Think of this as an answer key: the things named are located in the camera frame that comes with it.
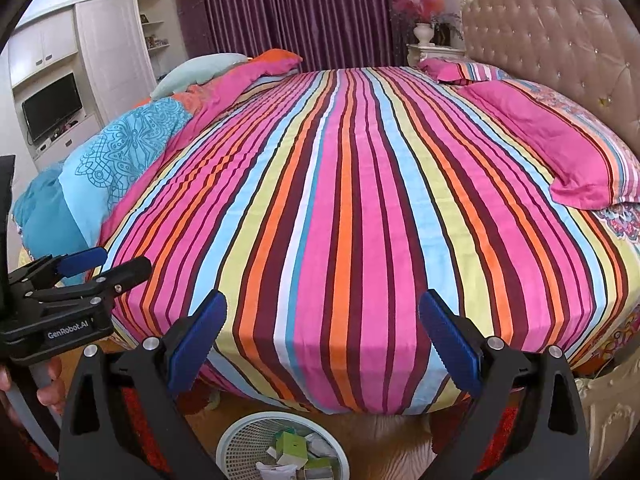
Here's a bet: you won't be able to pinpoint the small pink pillow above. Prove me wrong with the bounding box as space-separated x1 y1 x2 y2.
419 57 501 86

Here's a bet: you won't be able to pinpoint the blue patterned quilt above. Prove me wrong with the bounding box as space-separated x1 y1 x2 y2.
12 97 193 286

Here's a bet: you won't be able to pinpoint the green box with white label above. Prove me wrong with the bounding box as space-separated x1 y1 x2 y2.
272 430 308 468

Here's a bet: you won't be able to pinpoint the black television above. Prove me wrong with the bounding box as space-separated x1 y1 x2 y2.
21 72 83 143

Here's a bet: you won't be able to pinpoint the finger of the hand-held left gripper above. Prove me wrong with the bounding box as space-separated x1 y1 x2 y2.
24 255 153 312
9 246 109 289

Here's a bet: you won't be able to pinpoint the cream nightstand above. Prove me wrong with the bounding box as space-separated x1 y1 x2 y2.
406 42 468 67

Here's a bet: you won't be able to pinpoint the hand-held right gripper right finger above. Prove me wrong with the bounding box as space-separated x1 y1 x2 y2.
420 290 586 480

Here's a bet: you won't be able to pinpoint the striped bed sheet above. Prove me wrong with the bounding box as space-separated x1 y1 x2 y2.
92 65 640 416

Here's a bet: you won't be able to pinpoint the large pink pillow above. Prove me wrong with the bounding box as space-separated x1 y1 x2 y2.
457 80 640 211

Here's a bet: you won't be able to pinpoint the cream tufted bed frame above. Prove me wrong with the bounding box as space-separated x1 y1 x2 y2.
459 0 640 480

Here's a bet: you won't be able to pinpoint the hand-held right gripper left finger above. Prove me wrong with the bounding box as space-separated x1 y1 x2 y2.
59 290 227 480

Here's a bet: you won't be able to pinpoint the light green pillow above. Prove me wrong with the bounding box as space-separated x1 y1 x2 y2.
150 53 248 101

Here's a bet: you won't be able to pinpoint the plain green box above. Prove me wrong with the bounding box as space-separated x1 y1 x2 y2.
302 457 341 480

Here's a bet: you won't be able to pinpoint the white mesh waste basket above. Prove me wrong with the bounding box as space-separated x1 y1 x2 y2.
215 412 351 480

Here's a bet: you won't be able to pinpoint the purple curtain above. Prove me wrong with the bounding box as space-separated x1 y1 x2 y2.
172 0 463 73

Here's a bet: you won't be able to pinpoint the person's left hand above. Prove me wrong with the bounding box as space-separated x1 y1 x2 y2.
37 354 67 417

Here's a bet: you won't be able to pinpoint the white wardrobe with shelves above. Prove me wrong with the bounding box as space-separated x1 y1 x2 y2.
7 0 178 171

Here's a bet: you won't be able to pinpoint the pink feather flowers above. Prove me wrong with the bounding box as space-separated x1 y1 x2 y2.
390 0 463 36

